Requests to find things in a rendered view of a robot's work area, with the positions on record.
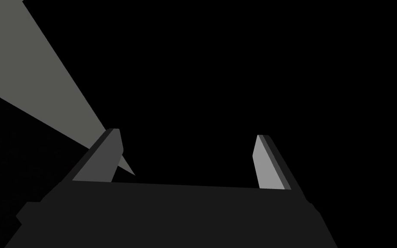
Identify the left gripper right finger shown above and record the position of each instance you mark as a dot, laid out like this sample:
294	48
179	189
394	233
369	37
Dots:
271	168

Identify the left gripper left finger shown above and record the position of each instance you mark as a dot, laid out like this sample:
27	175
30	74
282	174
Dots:
101	162

